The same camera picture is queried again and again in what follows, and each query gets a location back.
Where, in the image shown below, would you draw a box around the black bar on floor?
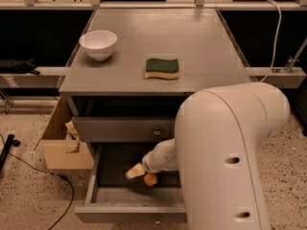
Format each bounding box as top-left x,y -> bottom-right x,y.
0,134 -> 20,172

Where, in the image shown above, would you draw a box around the closed grey top drawer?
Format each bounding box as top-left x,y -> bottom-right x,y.
72,117 -> 175,142

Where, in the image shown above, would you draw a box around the cardboard box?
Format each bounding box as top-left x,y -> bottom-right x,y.
40,98 -> 94,170

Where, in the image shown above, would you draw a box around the black object on shelf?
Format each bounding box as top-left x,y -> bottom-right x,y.
0,58 -> 40,75

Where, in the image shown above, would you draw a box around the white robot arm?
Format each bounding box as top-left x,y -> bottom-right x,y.
126,82 -> 290,230

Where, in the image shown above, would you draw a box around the green yellow sponge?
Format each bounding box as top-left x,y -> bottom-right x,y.
145,58 -> 179,80

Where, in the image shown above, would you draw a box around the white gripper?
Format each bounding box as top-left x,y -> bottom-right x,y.
126,151 -> 161,179

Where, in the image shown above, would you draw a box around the white ceramic bowl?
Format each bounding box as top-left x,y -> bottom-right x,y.
79,30 -> 117,61

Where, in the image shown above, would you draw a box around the white hanging cable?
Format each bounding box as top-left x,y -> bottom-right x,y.
258,0 -> 283,84

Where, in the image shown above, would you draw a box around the orange fruit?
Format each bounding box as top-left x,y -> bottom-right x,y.
144,173 -> 157,187

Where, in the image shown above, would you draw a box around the grey drawer cabinet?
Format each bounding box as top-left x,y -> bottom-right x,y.
57,7 -> 257,151

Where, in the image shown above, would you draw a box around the open grey middle drawer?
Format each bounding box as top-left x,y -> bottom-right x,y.
75,143 -> 187,223

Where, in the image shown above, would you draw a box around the black floor cable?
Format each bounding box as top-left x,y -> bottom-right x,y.
0,133 -> 76,230

